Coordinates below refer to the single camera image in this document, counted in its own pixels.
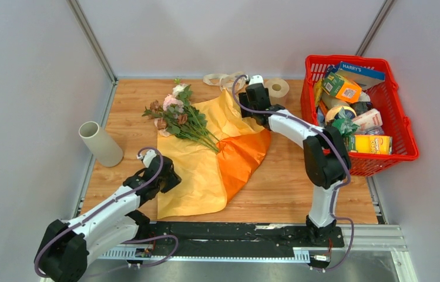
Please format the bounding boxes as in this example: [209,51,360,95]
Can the blue Harry's box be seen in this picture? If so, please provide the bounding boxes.
[332,62,385,90]

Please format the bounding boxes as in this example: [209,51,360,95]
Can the artificial flower bunch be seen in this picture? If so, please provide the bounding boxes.
[142,79,219,153]

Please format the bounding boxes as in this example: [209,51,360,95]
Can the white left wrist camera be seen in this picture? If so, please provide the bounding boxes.
[137,149,157,168]

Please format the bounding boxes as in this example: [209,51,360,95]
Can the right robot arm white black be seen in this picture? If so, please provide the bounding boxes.
[233,83,351,246]

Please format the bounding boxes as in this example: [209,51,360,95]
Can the green crumpled bag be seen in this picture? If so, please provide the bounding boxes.
[327,118,358,137]

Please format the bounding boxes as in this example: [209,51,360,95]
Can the orange wrapping paper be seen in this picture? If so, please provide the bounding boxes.
[157,90,271,219]

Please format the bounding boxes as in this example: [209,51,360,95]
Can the round yellow white container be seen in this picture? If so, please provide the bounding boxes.
[324,106,357,123]

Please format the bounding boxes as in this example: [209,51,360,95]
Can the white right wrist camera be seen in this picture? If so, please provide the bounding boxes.
[246,75,264,86]

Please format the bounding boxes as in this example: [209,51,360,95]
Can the beige cylindrical vase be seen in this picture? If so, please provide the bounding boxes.
[78,121,123,167]

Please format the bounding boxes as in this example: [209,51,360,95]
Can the red plastic shopping basket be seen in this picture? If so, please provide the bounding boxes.
[300,55,419,176]

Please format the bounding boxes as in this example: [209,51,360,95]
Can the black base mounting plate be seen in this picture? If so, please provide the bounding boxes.
[136,221,345,258]

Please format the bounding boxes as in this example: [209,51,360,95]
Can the yellow orange snack box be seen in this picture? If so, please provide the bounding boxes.
[344,135,392,155]

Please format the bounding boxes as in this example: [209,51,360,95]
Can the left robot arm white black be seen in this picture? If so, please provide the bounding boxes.
[33,147,182,281]

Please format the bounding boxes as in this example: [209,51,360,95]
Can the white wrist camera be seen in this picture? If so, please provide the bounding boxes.
[246,75,264,86]
[137,149,157,168]

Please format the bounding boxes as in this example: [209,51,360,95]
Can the white ribbon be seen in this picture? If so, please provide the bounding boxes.
[203,72,247,92]

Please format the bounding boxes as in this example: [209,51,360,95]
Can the aluminium frame rail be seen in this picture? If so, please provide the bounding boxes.
[41,220,419,282]

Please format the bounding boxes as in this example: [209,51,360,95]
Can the green orange carton box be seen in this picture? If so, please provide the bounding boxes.
[322,73,362,103]

